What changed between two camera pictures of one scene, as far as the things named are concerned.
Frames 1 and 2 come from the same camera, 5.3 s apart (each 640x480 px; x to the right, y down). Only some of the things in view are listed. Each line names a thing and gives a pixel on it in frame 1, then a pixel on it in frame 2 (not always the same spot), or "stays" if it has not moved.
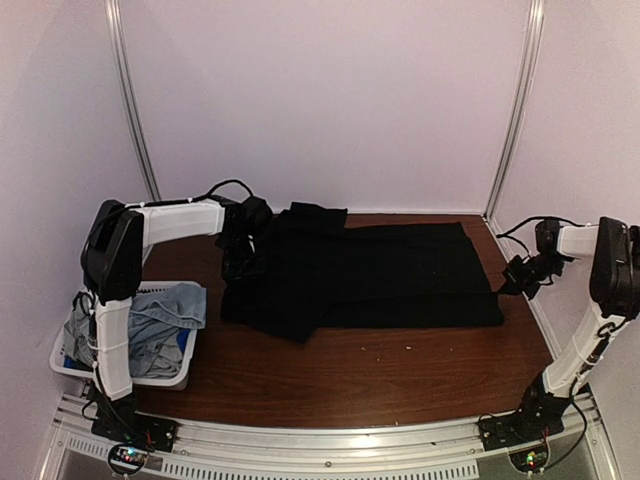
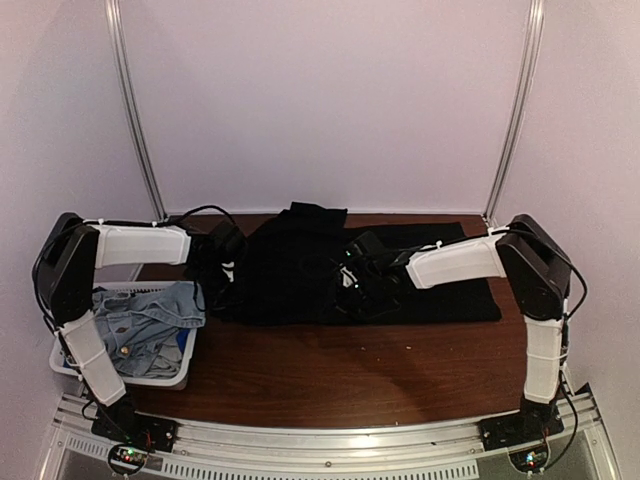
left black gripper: (259, 267) to (233, 303)
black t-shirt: (323, 273) stays
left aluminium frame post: (118, 38) stays
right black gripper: (512, 275) to (340, 303)
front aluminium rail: (451, 449) stays
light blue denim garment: (162, 320) stays
